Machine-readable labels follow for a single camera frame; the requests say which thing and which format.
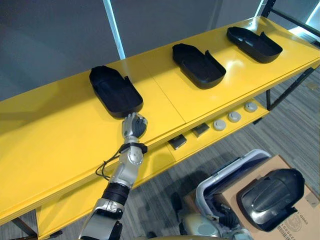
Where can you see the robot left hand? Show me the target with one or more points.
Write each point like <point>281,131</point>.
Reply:
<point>133,127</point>

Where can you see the black plastic housing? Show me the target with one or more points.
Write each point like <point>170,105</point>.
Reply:
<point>200,70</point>
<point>255,46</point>
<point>270,197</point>
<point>115,92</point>

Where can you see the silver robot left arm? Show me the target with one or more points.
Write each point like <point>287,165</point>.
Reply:
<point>127,170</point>

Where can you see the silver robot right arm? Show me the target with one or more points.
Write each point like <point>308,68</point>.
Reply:
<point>228,216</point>

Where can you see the yellow metal shelf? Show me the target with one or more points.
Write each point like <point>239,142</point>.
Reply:
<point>62,140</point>

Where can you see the dark rectangular block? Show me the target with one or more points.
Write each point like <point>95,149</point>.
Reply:
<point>200,130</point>
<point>177,142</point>

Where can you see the grey round cap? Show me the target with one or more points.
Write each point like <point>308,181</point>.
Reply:
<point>234,116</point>
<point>250,107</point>
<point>219,124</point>

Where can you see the white plastic crate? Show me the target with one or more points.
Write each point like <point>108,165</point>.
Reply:
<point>202,190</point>

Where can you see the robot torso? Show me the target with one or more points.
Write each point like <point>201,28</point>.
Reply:
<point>200,228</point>

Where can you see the brown cardboard box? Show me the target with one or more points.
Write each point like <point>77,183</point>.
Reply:
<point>275,162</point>

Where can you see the white wall light strip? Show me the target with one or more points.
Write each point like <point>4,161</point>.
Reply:
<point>260,7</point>
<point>115,30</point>

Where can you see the black metal shelf frame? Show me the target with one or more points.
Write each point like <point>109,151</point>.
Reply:
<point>297,21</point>

